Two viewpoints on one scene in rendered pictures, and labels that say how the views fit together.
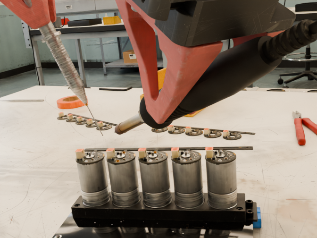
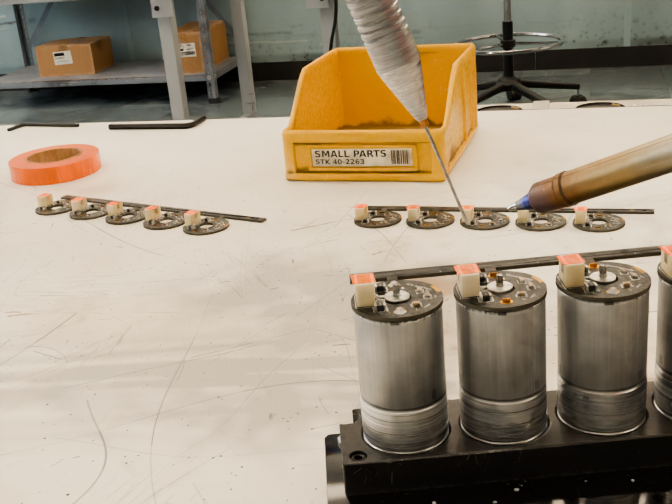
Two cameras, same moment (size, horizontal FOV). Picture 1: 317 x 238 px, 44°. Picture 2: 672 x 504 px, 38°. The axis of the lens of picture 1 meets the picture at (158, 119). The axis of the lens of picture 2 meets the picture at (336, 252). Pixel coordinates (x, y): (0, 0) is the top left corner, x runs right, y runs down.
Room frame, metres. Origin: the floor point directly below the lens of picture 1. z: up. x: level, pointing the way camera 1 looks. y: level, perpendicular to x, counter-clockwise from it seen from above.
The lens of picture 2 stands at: (0.09, 0.13, 0.92)
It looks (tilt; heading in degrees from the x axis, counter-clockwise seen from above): 21 degrees down; 347
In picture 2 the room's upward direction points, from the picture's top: 5 degrees counter-clockwise
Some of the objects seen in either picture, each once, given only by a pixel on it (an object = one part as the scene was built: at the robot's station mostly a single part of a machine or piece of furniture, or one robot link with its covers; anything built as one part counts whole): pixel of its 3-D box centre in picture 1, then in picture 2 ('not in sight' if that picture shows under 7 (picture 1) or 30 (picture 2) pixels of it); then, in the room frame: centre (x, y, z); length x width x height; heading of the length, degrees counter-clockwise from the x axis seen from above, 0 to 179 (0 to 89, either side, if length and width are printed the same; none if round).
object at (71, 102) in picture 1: (72, 101); (55, 163); (0.75, 0.16, 0.76); 0.06 x 0.06 x 0.01
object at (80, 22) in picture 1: (84, 22); not in sight; (3.39, 0.54, 0.77); 0.24 x 0.16 x 0.04; 57
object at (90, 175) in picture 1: (94, 182); (402, 378); (0.32, 0.06, 0.79); 0.02 x 0.02 x 0.05
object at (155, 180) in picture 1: (155, 182); (601, 359); (0.30, 0.01, 0.79); 0.02 x 0.02 x 0.05
